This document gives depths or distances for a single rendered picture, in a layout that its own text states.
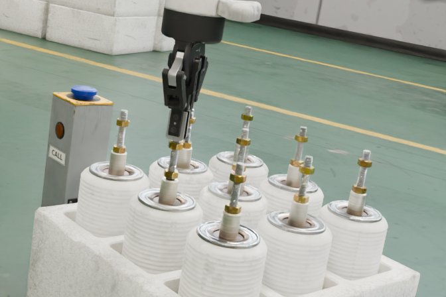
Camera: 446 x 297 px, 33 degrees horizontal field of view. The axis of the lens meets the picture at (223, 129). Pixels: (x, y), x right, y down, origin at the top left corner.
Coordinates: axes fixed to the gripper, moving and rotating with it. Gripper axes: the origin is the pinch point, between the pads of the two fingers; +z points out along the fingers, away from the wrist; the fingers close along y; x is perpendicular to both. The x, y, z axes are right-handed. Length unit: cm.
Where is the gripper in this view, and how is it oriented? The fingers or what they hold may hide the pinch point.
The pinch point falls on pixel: (178, 124)
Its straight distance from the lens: 94.8
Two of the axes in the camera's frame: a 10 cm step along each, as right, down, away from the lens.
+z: -1.6, 9.6, 2.3
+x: 9.6, 2.0, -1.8
